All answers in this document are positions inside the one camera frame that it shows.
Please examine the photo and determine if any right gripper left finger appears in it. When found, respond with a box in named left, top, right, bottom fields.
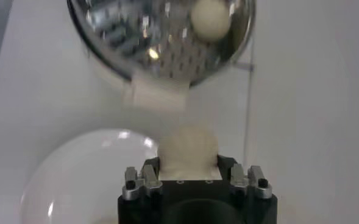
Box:
left=121, top=156, right=163, bottom=201

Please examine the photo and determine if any white round plate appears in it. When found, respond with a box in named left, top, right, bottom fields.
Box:
left=19, top=128, right=160, bottom=224

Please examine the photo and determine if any white steamed baozi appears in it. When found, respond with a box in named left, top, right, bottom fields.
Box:
left=157, top=125, right=222, bottom=180
left=190, top=0, right=231, bottom=42

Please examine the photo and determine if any stainless steel steamer basket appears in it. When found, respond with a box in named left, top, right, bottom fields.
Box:
left=66, top=0, right=257, bottom=89

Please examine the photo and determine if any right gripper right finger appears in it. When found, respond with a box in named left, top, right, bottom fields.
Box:
left=217, top=154, right=273, bottom=200

